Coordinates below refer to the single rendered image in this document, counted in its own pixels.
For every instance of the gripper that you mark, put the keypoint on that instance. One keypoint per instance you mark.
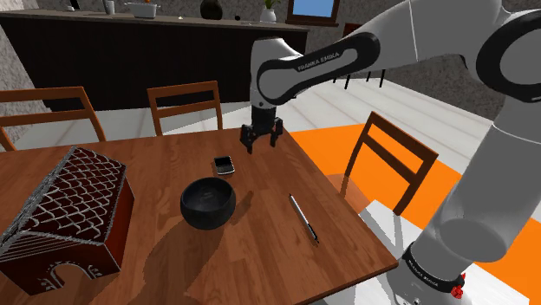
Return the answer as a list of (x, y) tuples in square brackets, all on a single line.
[(264, 120)]

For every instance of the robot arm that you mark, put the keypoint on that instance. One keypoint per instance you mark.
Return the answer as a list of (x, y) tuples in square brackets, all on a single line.
[(486, 177)]

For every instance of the black and silver mobile phone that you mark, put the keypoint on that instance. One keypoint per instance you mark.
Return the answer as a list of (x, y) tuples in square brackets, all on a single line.
[(224, 164)]

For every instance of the orange rug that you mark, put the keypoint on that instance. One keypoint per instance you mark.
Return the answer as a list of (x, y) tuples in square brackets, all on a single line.
[(329, 148)]

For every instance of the black bowl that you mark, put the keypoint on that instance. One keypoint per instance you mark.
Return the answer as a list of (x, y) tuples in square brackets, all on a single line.
[(208, 205)]

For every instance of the silver pen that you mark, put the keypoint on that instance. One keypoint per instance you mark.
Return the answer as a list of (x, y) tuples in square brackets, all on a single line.
[(302, 216)]

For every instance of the wooden chair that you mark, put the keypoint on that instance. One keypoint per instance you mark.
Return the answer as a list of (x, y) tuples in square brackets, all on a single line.
[(416, 154), (181, 89), (42, 94)]

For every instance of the wooden table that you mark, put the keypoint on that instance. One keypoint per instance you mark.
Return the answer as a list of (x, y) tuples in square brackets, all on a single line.
[(262, 262)]

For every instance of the brown framed window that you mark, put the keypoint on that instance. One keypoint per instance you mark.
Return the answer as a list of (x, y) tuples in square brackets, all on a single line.
[(313, 8)]

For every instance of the dark kitchen counter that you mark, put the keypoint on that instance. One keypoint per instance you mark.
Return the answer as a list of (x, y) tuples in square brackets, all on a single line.
[(127, 63)]

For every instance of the brown gingerbread house box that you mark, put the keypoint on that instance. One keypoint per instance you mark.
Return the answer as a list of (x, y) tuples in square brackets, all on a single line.
[(72, 198)]

